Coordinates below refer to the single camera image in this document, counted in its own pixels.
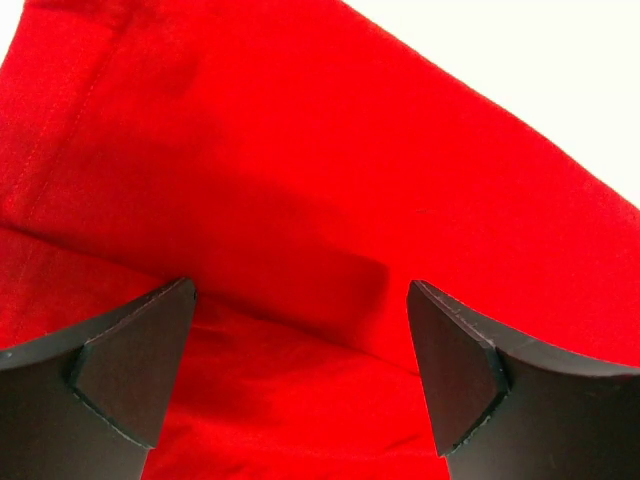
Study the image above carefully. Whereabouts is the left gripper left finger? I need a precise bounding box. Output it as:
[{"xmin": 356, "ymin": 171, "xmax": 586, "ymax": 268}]
[{"xmin": 1, "ymin": 278, "xmax": 196, "ymax": 480}]

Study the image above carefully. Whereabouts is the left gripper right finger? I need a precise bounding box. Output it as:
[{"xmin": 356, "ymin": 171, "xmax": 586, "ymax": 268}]
[{"xmin": 407, "ymin": 281, "xmax": 639, "ymax": 480}]

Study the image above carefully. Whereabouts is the red t shirt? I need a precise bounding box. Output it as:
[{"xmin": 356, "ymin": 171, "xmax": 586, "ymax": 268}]
[{"xmin": 1, "ymin": 1, "xmax": 639, "ymax": 479}]

